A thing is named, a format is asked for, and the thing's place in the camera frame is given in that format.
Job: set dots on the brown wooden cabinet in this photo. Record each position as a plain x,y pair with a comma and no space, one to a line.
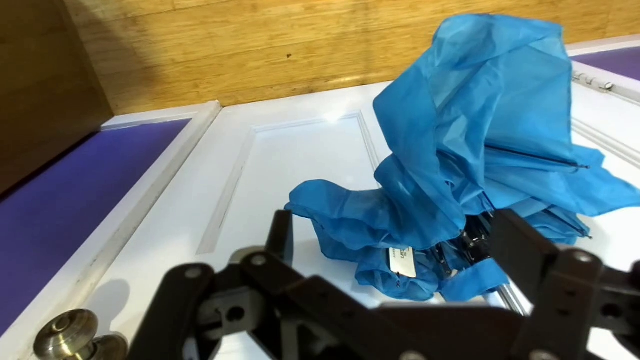
40,80

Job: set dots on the blue folding umbrella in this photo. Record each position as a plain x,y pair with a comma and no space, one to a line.
480,121

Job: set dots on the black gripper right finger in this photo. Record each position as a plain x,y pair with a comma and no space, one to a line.
566,293

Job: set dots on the white panel door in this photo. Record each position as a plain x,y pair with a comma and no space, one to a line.
301,147

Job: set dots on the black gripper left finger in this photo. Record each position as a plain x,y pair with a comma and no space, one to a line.
266,300

